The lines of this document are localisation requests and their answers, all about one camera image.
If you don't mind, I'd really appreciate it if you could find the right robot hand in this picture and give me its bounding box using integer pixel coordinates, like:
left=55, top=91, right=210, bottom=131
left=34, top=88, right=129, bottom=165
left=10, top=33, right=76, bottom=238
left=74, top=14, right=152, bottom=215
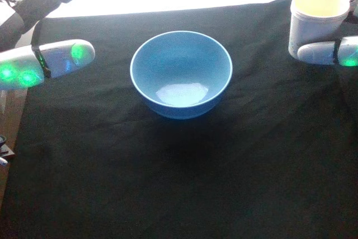
left=340, top=0, right=358, bottom=38

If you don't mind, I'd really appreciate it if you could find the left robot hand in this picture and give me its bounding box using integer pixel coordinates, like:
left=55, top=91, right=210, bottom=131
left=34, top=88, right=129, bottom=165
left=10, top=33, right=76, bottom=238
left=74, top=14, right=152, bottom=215
left=0, top=0, right=81, bottom=52

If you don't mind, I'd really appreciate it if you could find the white plastic cup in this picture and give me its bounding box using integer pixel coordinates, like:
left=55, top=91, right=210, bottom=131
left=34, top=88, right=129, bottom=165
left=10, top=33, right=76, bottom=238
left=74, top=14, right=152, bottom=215
left=288, top=0, right=351, bottom=59

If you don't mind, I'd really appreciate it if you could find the blue bowl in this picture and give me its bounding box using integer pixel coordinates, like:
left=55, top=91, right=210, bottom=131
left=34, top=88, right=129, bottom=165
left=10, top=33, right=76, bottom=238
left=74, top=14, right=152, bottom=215
left=130, top=30, right=233, bottom=120

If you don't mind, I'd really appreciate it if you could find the black table cloth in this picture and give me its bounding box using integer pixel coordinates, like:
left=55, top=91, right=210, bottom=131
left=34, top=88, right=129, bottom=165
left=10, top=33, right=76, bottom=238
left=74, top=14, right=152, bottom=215
left=0, top=0, right=358, bottom=239

